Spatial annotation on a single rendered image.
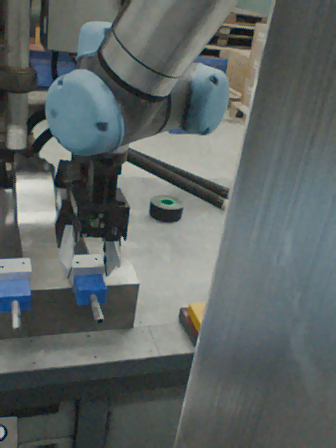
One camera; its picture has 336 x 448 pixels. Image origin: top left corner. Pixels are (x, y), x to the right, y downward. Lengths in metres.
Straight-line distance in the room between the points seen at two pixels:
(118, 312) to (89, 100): 0.46
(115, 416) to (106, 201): 0.45
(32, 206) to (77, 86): 0.56
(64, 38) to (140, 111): 1.08
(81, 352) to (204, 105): 0.43
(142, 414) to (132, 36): 0.73
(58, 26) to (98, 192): 0.90
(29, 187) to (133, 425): 0.49
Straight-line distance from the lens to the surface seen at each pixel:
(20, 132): 1.46
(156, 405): 1.00
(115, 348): 0.82
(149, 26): 0.43
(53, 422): 0.97
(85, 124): 0.45
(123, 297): 0.82
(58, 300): 0.80
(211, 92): 0.56
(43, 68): 4.54
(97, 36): 0.62
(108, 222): 0.68
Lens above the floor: 1.34
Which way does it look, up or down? 27 degrees down
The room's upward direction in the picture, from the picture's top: 9 degrees clockwise
